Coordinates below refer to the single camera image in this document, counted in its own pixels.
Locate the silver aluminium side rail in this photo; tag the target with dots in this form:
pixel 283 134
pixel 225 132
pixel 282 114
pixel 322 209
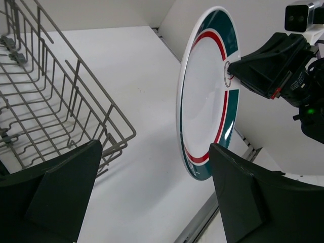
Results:
pixel 203 218

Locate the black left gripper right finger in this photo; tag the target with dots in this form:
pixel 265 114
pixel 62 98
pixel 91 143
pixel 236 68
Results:
pixel 259 205

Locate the white plate teal red rim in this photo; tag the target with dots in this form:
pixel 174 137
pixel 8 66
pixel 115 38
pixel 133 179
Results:
pixel 207 95

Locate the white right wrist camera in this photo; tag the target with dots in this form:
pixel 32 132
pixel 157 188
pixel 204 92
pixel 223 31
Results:
pixel 305 17

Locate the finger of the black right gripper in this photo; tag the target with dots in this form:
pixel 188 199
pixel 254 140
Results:
pixel 263 70

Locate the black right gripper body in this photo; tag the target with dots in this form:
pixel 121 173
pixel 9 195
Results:
pixel 304 90

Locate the grey wire dish rack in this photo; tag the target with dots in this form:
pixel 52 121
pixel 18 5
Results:
pixel 51 102

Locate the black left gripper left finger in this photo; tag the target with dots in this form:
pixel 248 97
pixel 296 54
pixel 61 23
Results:
pixel 47 202

